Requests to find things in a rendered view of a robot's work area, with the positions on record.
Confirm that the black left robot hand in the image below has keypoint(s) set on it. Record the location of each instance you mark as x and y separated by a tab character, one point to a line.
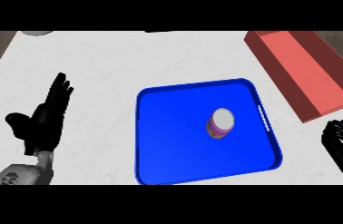
45	118

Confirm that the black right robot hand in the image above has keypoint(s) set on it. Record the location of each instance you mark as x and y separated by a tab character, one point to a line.
334	143

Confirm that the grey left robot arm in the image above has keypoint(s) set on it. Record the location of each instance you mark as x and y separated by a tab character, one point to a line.
31	170

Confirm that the red cardboard box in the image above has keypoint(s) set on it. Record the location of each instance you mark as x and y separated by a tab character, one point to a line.
298	70

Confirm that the blue tray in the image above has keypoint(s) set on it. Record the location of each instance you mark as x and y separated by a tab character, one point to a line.
192	143

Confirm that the grey round object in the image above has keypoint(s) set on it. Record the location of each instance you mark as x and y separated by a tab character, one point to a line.
35	32

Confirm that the black flat object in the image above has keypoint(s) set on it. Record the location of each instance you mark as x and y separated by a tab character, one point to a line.
158	31

